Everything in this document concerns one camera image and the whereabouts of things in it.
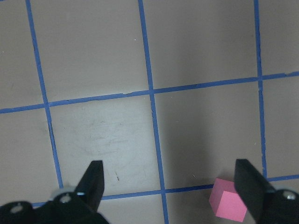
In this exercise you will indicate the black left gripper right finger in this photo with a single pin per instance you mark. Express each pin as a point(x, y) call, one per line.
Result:
point(254, 190)

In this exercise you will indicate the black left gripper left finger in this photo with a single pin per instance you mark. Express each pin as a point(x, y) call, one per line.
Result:
point(91, 186)

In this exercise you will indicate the pink foam cube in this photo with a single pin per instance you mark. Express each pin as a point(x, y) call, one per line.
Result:
point(225, 201)

